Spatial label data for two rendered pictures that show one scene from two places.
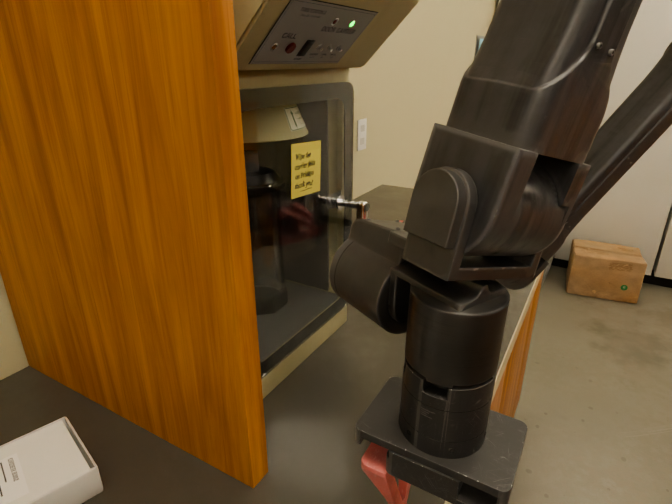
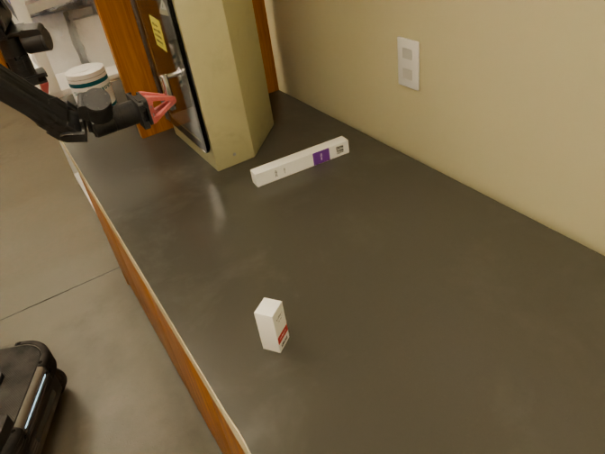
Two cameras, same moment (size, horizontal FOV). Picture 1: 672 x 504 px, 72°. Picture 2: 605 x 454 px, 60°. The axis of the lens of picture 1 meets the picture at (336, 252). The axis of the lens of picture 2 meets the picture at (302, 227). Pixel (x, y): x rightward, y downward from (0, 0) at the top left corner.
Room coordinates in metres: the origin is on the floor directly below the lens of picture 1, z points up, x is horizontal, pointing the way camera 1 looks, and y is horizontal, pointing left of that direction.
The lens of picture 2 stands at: (1.64, -0.94, 1.60)
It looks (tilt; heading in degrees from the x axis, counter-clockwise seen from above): 36 degrees down; 123
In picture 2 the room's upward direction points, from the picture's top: 9 degrees counter-clockwise
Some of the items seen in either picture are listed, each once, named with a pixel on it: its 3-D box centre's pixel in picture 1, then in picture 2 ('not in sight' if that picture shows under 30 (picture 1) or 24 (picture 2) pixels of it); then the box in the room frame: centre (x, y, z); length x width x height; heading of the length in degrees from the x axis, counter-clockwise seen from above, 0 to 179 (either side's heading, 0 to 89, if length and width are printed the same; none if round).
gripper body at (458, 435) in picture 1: (444, 403); (22, 68); (0.24, -0.07, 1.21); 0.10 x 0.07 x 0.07; 60
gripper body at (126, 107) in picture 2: not in sight; (128, 113); (0.67, -0.14, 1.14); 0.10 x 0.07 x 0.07; 150
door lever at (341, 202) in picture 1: (353, 224); (174, 89); (0.73, -0.03, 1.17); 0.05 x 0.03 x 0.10; 60
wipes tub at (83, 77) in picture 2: not in sight; (92, 89); (0.10, 0.23, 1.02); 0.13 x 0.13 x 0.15
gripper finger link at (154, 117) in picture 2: not in sight; (156, 104); (0.70, -0.07, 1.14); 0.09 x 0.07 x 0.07; 60
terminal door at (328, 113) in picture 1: (301, 226); (167, 66); (0.66, 0.05, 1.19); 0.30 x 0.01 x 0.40; 150
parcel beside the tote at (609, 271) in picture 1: (603, 269); not in sight; (2.77, -1.76, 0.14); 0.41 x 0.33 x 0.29; 66
